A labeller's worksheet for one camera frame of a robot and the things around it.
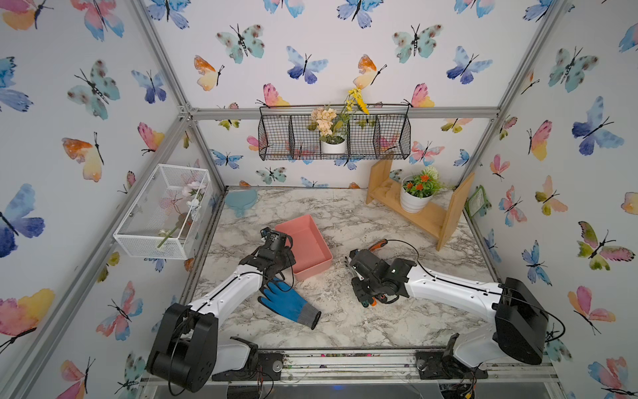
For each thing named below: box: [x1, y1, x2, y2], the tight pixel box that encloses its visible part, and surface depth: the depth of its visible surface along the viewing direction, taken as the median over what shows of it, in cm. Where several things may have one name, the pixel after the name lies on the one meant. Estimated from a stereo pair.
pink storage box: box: [274, 214, 334, 281], surface depth 103 cm
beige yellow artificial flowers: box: [308, 88, 370, 145], surface depth 84 cm
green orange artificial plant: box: [402, 166, 446, 199], surface depth 93 cm
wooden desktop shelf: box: [365, 158, 476, 252], surface depth 104 cm
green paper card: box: [465, 184, 492, 218], surface depth 113 cm
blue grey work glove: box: [257, 276, 322, 331], surface depth 85 cm
